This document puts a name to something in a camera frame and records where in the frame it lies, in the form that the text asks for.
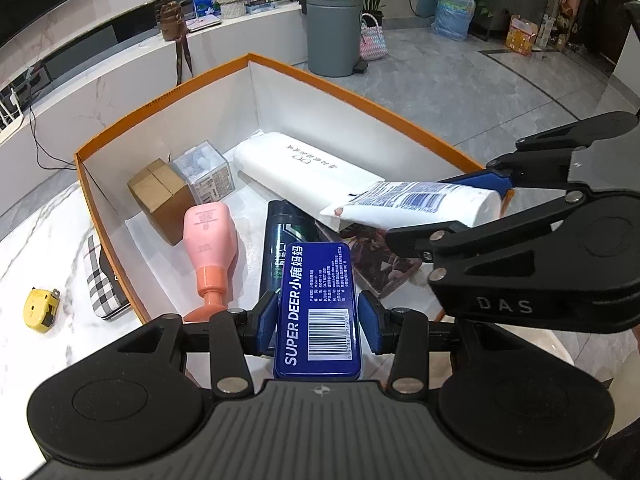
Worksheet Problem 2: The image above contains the blue water jug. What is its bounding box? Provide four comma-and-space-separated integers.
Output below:
432, 0, 476, 42

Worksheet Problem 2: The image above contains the pastel woven bag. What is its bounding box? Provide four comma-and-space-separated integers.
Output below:
359, 12, 388, 61

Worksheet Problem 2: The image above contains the yellow tape measure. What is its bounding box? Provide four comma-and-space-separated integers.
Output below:
24, 287, 61, 334

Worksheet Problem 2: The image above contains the grey pedal trash can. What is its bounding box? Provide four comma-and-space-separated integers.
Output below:
305, 0, 368, 77

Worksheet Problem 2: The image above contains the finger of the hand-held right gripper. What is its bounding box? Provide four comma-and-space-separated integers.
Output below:
439, 112, 640, 195
386, 189, 585, 333

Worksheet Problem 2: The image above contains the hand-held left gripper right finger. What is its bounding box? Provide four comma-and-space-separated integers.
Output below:
359, 290, 493, 396

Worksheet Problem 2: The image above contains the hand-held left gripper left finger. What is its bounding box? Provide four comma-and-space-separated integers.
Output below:
112, 291, 280, 397

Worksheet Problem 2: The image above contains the dark green bottle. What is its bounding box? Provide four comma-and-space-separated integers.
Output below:
260, 199, 321, 301

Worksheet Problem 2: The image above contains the blue tin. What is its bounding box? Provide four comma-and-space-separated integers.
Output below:
273, 241, 362, 380

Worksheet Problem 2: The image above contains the white printed tube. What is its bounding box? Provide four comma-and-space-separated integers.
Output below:
320, 180, 502, 233

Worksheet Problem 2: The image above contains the plaid case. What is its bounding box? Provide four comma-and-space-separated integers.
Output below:
82, 232, 133, 321

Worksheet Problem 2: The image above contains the pink bottle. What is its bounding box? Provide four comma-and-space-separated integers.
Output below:
182, 202, 240, 323

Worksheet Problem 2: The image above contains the orange-rimmed white box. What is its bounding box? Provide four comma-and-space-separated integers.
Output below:
74, 52, 516, 326

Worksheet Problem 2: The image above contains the white marble tv console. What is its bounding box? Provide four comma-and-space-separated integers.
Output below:
0, 0, 321, 161

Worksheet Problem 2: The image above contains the flat white laptop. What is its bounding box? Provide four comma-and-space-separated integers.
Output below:
187, 12, 222, 34

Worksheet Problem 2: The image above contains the dark printed packet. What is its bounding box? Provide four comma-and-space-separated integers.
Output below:
315, 220, 426, 301

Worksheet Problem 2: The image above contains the white router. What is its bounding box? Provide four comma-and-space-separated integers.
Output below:
0, 87, 26, 132

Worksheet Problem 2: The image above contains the orange paper gift box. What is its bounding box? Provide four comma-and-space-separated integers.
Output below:
506, 14, 538, 57

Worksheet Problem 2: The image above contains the large white pouch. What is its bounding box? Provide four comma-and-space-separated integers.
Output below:
233, 131, 386, 211

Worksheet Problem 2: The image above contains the black cable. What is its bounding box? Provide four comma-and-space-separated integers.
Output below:
27, 67, 76, 171

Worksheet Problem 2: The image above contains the brown strap bag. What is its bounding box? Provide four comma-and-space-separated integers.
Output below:
157, 0, 193, 88

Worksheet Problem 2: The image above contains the clear plastic cube box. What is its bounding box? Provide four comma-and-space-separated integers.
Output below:
171, 144, 236, 206

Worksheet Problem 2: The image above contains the small brown cardboard box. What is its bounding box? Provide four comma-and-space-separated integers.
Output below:
126, 158, 197, 247

